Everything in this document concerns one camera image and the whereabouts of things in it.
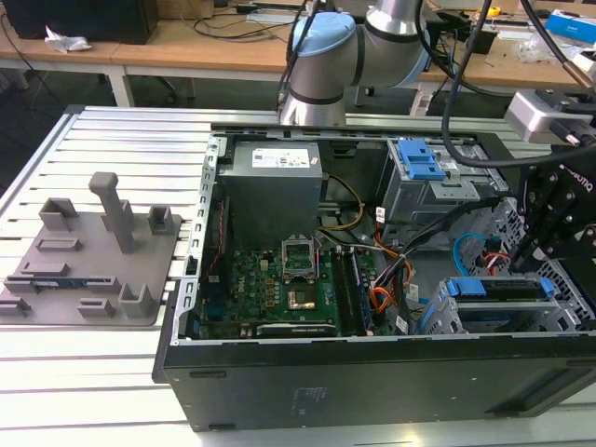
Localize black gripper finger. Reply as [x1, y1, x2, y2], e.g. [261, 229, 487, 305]
[508, 162, 554, 275]
[530, 195, 596, 276]

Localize hard disk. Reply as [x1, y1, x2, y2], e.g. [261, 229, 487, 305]
[444, 275, 558, 304]

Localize grey metal disk bay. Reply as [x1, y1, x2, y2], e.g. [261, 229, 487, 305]
[426, 274, 596, 334]

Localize grey metal drive cage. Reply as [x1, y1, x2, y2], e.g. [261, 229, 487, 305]
[379, 138, 508, 234]

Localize blue plastic drive latch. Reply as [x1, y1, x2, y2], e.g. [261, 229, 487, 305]
[399, 141, 447, 181]

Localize clear plastic bag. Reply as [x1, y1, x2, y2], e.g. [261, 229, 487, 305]
[514, 36, 553, 64]

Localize white power strip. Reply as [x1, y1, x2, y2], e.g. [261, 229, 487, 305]
[412, 90, 433, 116]

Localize blue cardboard box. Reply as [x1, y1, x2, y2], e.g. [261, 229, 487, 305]
[545, 9, 596, 46]

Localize small black cube device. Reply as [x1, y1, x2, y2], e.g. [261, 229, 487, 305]
[465, 25, 495, 53]

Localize RAM stick with blue label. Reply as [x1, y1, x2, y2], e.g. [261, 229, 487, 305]
[7, 278, 102, 289]
[349, 251, 375, 335]

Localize metal socket cover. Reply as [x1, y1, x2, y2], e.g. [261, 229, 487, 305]
[281, 237, 318, 283]

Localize CPU socket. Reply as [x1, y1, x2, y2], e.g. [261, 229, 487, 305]
[286, 286, 318, 312]

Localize grey power supply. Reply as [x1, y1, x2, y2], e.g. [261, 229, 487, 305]
[216, 141, 326, 234]

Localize black graphics card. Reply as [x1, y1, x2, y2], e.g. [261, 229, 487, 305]
[239, 322, 337, 339]

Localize black open PC case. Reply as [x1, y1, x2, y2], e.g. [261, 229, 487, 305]
[152, 121, 596, 433]

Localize green motherboard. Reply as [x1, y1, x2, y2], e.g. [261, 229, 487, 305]
[199, 249, 373, 339]

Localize flat grey keyboard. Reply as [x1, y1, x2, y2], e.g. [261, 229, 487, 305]
[245, 8, 299, 25]

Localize grey parts rack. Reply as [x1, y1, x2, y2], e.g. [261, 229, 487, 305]
[0, 171, 183, 327]

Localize large black box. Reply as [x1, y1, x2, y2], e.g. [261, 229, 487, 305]
[2, 0, 159, 46]

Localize crumpled white paper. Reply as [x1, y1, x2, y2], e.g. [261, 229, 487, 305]
[44, 25, 93, 52]

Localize red disk wire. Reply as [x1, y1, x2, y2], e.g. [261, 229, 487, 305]
[482, 250, 512, 274]

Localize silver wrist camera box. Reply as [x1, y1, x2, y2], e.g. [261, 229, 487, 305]
[506, 90, 596, 148]

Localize blue disk wire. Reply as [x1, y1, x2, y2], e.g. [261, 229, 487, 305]
[454, 231, 503, 280]

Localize black cable bundle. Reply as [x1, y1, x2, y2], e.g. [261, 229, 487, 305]
[372, 195, 507, 290]

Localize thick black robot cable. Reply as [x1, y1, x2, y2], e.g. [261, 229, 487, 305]
[440, 0, 555, 167]

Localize black cable with brown end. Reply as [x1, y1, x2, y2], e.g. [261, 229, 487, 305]
[519, 0, 596, 92]

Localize yellow and black power wires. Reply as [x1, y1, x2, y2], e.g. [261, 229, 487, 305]
[316, 172, 365, 233]

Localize orange and red wire bundle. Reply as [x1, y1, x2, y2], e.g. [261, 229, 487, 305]
[370, 258, 415, 322]

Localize thin black desk cable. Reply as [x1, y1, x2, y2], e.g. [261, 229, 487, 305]
[193, 13, 299, 42]

